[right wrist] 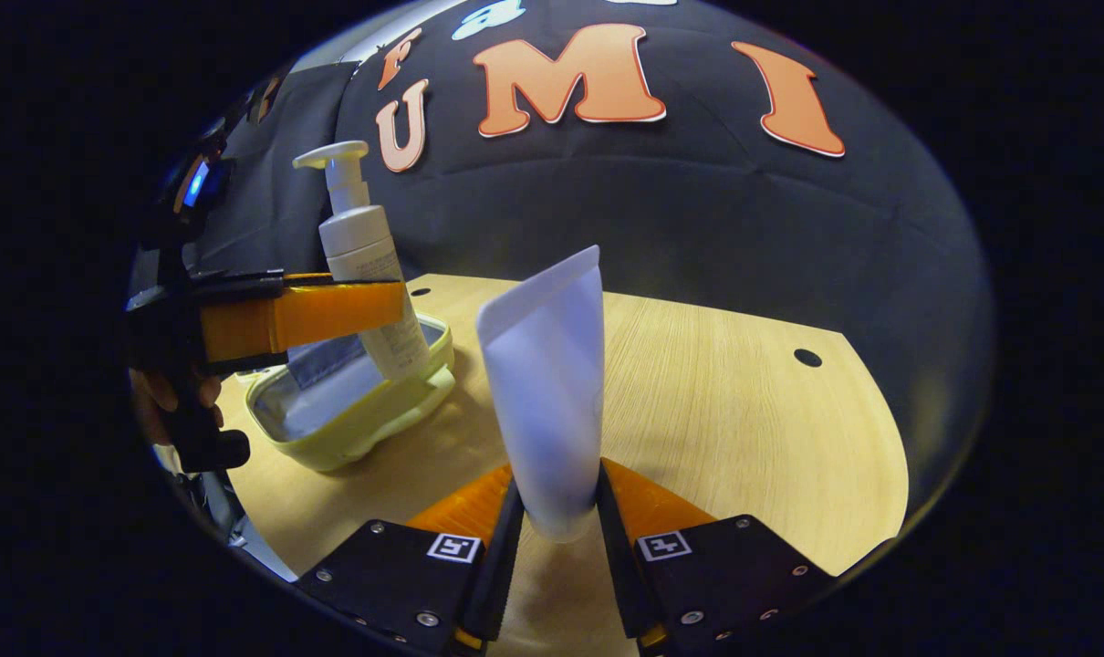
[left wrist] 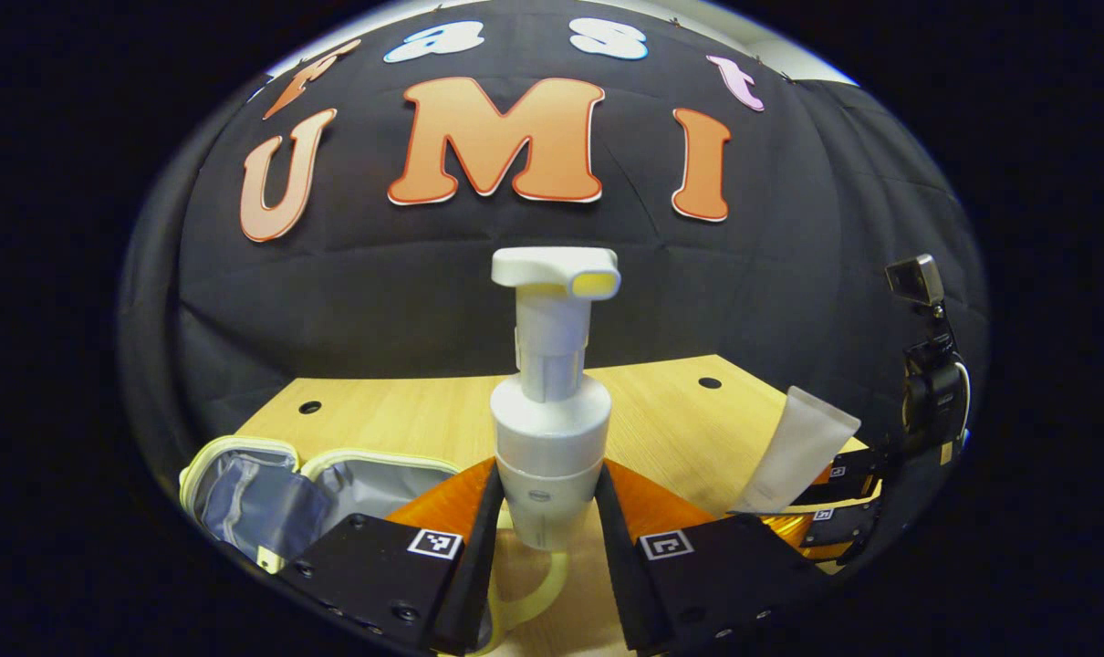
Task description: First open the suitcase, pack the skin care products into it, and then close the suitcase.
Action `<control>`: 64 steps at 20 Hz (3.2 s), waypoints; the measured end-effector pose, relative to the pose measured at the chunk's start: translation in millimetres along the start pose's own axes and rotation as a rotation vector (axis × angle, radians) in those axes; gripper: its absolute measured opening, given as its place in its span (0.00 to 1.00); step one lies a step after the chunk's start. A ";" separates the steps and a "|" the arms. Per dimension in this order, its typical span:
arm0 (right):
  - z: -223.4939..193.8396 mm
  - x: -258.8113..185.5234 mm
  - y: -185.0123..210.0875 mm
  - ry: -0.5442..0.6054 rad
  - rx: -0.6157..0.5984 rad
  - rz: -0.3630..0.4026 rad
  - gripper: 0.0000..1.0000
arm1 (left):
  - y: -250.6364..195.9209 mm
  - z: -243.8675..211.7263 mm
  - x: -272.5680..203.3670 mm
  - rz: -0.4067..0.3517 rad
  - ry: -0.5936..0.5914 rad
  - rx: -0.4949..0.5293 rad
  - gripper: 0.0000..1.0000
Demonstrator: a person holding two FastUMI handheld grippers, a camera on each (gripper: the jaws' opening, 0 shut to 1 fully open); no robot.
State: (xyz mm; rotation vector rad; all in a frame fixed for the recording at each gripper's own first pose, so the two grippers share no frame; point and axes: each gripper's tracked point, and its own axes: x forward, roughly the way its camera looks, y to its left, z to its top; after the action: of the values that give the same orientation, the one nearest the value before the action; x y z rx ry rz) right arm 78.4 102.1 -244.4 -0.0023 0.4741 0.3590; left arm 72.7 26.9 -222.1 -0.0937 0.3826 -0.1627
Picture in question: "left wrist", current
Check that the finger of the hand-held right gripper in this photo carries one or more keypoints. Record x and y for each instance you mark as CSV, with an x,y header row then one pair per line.
x,y
858,465
848,527

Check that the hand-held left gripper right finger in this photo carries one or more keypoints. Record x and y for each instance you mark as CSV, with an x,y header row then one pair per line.
x,y
620,575

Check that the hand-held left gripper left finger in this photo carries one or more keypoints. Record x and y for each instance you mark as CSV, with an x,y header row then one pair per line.
x,y
479,575

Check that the white squeeze tube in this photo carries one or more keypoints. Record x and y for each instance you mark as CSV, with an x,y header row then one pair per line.
x,y
794,447

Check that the pale yellow small suitcase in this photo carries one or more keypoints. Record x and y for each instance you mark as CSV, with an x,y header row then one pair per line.
x,y
369,484

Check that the white pump bottle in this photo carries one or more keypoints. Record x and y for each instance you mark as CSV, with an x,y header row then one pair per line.
x,y
552,429

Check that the black backdrop cloth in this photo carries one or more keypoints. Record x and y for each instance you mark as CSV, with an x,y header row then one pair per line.
x,y
744,292

